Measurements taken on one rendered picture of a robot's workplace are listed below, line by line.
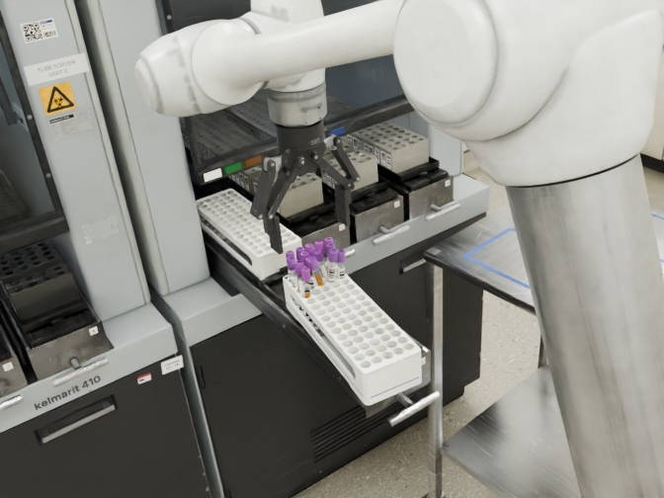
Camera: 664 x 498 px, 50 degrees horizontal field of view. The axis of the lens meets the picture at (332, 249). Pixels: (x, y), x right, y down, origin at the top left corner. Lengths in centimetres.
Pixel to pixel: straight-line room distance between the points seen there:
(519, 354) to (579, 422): 183
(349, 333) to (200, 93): 43
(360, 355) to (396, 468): 103
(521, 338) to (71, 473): 153
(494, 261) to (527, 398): 59
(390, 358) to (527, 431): 78
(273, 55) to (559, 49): 45
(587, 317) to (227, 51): 54
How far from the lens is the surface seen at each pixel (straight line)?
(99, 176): 137
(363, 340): 111
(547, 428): 183
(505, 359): 243
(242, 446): 173
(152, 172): 140
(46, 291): 141
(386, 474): 208
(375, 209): 160
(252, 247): 139
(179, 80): 94
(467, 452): 176
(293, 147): 111
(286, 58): 86
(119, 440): 156
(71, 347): 139
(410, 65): 50
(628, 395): 60
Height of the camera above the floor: 158
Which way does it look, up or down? 32 degrees down
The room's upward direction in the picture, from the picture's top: 5 degrees counter-clockwise
